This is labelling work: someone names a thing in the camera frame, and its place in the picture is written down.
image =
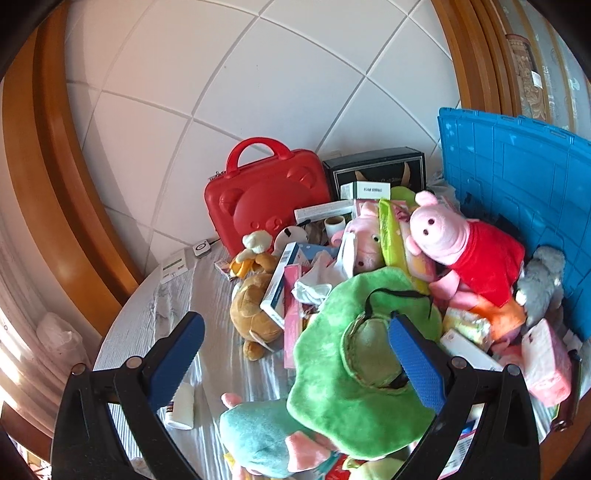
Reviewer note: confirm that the white round device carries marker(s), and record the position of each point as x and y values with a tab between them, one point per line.
200	249

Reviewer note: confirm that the grey furry plush toy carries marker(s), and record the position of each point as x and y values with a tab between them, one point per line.
540	281

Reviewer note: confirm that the black gift box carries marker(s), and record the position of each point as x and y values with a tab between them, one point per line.
369	168

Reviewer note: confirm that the pink tissue pack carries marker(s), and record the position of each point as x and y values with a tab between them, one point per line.
545	364

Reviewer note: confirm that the small white carton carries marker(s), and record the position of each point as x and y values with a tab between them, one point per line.
369	189

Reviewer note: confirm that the red bear-embossed carry case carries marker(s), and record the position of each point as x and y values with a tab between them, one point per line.
263	203

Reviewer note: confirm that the white rectangular carton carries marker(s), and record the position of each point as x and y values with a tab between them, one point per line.
471	353

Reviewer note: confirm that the blue plastic crate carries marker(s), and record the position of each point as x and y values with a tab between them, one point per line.
508	161

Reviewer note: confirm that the white cup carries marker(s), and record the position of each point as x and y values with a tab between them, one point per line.
334	225

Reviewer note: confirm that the printed plastic packet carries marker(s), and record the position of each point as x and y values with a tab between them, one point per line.
466	325

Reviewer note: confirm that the small pink packet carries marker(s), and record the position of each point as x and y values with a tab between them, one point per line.
222	267

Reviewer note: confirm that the yellow duck plush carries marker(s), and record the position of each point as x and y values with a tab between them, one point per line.
244	265

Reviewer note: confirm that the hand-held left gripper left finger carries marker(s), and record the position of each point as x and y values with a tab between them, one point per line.
178	355

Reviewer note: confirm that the white flat box green label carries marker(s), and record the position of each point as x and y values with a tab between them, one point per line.
175	266

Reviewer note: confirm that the long white carton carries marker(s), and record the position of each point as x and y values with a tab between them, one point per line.
323	211

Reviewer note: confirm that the pig plush teal shirt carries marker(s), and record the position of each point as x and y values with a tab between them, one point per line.
258	434

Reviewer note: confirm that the green wet wipes pack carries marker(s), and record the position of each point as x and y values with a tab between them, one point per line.
390	230

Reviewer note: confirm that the long pink box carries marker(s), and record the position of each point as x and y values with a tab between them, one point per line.
293	332

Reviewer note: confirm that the wooden window frame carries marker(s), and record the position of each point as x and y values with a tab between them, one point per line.
471	55

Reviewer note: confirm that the wooden door frame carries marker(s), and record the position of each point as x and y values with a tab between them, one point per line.
46	184

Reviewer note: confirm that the pink pig plush red dress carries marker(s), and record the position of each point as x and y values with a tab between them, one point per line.
480	249

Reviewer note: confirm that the clear plastic bag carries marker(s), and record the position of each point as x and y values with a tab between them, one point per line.
60	337

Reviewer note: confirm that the white cloth covered desktop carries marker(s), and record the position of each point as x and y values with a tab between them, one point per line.
217	360

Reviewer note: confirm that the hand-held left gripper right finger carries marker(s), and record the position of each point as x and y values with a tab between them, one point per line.
415	364

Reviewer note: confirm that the white socks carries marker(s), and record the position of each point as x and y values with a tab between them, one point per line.
314	286

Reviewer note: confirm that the small white labelled bottle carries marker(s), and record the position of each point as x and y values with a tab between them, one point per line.
182	410

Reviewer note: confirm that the blue and white carton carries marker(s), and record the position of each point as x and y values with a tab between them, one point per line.
277	286

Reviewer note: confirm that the black and white plush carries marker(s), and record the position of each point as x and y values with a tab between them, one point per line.
290	236

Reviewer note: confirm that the green plush hat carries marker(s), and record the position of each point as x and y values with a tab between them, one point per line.
323	369

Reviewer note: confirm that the brown plush toy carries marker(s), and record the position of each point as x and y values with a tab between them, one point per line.
249	309

